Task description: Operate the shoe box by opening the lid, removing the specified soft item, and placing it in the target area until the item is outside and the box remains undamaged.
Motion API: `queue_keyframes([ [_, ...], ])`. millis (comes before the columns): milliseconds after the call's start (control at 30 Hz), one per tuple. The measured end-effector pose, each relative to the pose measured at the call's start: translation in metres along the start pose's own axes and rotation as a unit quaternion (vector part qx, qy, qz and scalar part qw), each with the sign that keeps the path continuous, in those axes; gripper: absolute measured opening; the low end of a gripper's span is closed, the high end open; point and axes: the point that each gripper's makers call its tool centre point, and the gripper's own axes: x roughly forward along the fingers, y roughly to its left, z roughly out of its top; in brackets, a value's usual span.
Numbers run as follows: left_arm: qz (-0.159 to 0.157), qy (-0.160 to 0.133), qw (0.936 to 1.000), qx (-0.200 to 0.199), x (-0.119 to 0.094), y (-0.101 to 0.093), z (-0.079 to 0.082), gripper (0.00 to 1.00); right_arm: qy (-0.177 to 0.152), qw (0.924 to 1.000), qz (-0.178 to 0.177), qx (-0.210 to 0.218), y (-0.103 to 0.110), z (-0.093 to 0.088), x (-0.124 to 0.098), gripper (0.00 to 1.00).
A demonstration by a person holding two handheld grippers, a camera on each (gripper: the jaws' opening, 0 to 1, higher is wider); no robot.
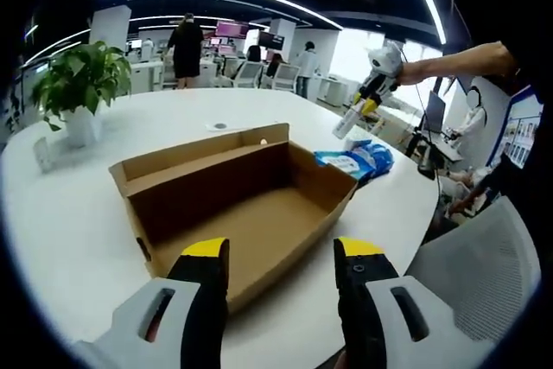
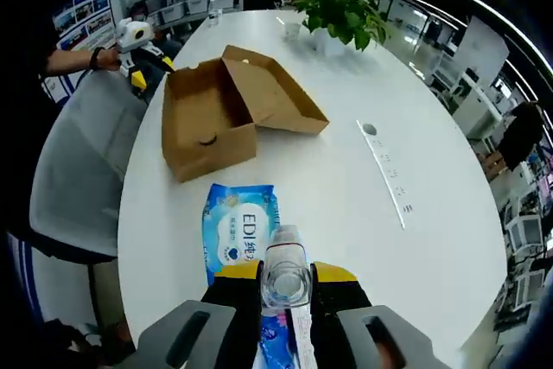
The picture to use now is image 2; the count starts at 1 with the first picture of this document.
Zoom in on wall poster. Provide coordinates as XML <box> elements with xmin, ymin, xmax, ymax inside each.
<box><xmin>41</xmin><ymin>0</ymin><xmax>117</xmax><ymax>105</ymax></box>

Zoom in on white table cable strip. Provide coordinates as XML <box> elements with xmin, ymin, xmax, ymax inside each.
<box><xmin>356</xmin><ymin>119</ymin><xmax>415</xmax><ymax>230</ymax></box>

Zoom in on blue wet wipes pack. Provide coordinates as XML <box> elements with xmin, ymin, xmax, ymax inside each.
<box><xmin>201</xmin><ymin>182</ymin><xmax>282</xmax><ymax>287</ymax></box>

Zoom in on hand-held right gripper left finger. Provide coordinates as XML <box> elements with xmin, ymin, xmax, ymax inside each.
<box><xmin>137</xmin><ymin>261</ymin><xmax>265</xmax><ymax>369</ymax></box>

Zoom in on potted green plant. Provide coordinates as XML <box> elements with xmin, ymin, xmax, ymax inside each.
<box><xmin>293</xmin><ymin>0</ymin><xmax>392</xmax><ymax>57</ymax></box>

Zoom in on person's dark shorts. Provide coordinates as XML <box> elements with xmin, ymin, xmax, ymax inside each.
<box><xmin>6</xmin><ymin>230</ymin><xmax>118</xmax><ymax>327</ymax></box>

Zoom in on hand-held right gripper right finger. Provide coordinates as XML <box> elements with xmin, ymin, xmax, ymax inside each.
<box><xmin>308</xmin><ymin>260</ymin><xmax>450</xmax><ymax>369</ymax></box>

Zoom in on brown cardboard shoe box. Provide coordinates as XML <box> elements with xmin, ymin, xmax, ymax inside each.
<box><xmin>162</xmin><ymin>44</ymin><xmax>330</xmax><ymax>183</ymax></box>

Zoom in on blue soft tissue pack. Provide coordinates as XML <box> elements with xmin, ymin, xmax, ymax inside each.
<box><xmin>252</xmin><ymin>307</ymin><xmax>300</xmax><ymax>369</ymax></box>

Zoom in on person's left hand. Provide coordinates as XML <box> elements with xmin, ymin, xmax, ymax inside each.
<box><xmin>99</xmin><ymin>47</ymin><xmax>124</xmax><ymax>71</ymax></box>

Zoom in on clear pump bottle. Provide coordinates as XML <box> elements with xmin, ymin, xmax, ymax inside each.
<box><xmin>260</xmin><ymin>224</ymin><xmax>313</xmax><ymax>309</ymax></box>

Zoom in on clear water bottle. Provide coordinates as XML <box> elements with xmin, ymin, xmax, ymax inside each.
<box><xmin>207</xmin><ymin>0</ymin><xmax>222</xmax><ymax>28</ymax></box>

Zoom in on person's grey shirt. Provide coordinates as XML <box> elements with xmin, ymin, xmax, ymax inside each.
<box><xmin>29</xmin><ymin>68</ymin><xmax>150</xmax><ymax>258</ymax></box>

